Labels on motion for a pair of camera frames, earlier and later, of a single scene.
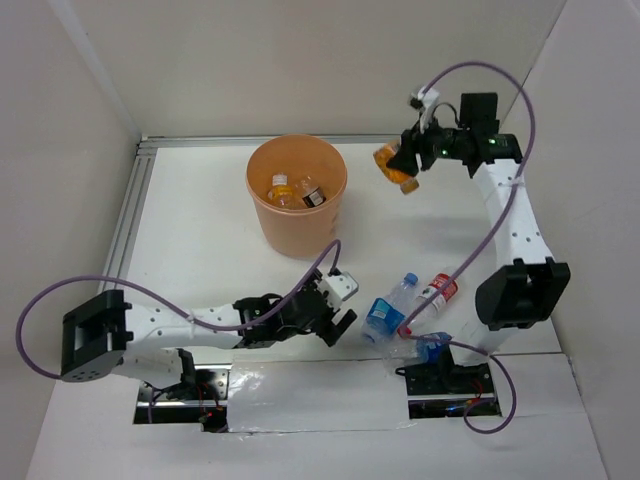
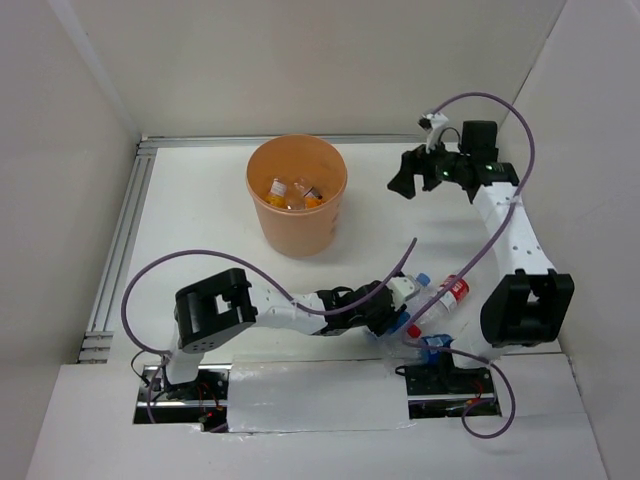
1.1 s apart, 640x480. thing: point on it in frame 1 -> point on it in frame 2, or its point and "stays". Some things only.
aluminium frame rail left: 119,249 stays
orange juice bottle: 407,182 -> 312,200
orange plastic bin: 297,184 stays
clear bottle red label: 429,291 -> 447,302
